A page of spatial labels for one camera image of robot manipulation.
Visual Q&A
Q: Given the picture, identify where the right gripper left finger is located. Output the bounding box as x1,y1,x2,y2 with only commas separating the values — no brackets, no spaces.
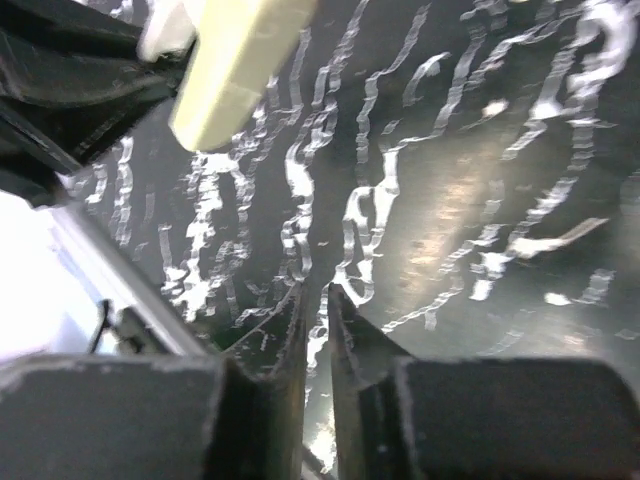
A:
1,284,307,479

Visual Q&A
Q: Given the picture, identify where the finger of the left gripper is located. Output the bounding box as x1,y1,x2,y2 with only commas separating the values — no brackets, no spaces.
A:
1,1,187,207

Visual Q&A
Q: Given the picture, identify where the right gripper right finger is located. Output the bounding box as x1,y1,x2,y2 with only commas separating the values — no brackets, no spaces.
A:
327,285,639,479

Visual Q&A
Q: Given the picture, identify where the cream white stapler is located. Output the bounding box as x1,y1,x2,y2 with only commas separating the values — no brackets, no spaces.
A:
137,0,317,152

